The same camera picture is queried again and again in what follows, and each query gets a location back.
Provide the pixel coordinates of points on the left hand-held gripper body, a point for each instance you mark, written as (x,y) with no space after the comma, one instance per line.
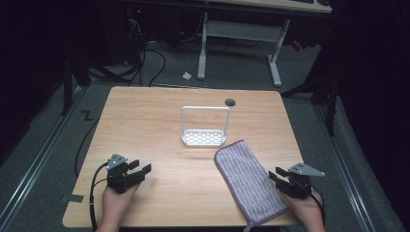
(116,179)

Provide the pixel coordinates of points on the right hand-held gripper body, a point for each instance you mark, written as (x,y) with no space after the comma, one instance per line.
(299,183)

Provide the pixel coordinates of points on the purple striped cloth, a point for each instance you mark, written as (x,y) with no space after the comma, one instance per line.
(248,180)

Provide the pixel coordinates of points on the white plastic rack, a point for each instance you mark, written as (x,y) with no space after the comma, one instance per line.
(203,137)

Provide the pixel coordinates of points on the person's right hand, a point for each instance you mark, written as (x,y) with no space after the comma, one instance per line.
(304,209)

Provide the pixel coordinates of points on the black tape strip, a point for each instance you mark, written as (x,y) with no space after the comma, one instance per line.
(73,198)

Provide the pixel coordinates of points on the black metal stand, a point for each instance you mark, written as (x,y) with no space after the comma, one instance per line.
(330,106)
(67,90)

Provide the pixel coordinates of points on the black table grommet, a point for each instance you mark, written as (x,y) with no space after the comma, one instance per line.
(230,102)

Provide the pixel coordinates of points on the white paper scrap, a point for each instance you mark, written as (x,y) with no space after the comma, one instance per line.
(187,75)

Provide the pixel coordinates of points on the black computer tower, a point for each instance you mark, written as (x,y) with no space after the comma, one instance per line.
(124,32)

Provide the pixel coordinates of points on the metal floor rail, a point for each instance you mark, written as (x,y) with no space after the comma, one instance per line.
(346,174)
(35,167)

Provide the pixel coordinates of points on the white frame desk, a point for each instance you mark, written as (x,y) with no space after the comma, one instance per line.
(241,30)

